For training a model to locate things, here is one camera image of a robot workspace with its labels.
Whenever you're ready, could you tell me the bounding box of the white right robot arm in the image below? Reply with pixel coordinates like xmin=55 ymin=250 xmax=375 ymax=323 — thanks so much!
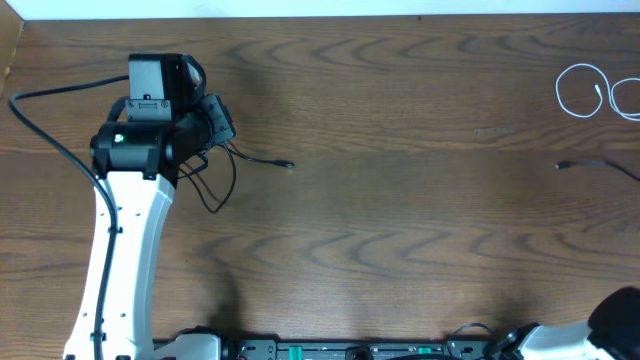
xmin=485 ymin=287 xmax=639 ymax=360

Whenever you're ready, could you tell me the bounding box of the thin black usb cable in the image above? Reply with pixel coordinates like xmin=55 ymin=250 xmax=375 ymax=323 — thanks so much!
xmin=177 ymin=141 xmax=296 ymax=215

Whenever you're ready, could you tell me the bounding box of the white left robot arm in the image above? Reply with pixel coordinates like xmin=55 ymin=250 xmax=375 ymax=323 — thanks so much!
xmin=63 ymin=54 xmax=234 ymax=359

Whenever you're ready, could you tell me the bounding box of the white usb cable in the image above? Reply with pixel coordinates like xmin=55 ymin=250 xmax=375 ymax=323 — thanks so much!
xmin=554 ymin=62 xmax=640 ymax=123

